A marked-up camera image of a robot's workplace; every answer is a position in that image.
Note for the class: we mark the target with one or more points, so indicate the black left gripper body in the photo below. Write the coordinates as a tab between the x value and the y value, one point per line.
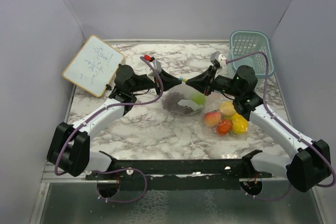
143	84

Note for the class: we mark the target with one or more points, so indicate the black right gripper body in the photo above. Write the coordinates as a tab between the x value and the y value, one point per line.
224	85

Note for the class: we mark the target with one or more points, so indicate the green fake spiky fruit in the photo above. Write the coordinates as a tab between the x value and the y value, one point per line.
198	98

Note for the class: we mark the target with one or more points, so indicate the blue zip clear bag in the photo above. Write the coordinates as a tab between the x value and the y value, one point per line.
187	91

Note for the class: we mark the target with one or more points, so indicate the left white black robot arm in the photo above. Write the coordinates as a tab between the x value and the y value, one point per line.
70	146

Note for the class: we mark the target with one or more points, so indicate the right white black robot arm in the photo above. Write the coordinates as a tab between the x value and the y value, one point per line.
308	161

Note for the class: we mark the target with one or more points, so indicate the fake tan pear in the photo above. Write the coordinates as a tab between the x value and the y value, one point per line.
227	109

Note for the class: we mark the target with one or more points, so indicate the fake yellow banana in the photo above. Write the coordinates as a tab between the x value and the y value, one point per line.
236	115

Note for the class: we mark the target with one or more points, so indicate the orange zip clear bag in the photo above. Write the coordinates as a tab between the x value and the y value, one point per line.
212	104

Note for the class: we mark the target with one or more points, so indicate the fake pink peach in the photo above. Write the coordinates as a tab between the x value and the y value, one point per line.
211	119

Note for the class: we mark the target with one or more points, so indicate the fake yellow lemon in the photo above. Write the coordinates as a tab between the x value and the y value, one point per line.
239	125

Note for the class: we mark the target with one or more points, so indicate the fake orange tomato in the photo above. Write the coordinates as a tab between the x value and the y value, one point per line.
224	127

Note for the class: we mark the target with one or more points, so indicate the yellow framed whiteboard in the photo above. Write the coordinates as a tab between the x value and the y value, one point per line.
94	66

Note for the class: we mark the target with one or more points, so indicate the teal plastic basket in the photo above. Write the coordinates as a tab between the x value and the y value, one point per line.
251	48

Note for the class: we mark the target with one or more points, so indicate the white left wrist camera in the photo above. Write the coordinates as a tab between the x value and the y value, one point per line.
156	65

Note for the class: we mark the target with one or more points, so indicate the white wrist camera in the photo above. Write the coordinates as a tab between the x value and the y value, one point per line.
218	60
156	65

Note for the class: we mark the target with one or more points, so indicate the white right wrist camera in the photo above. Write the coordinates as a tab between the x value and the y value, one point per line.
218	60

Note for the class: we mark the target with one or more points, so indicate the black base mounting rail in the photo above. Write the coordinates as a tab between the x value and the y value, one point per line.
170	183

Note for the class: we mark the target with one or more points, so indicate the aluminium extrusion rail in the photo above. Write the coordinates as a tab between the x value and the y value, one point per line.
60	176

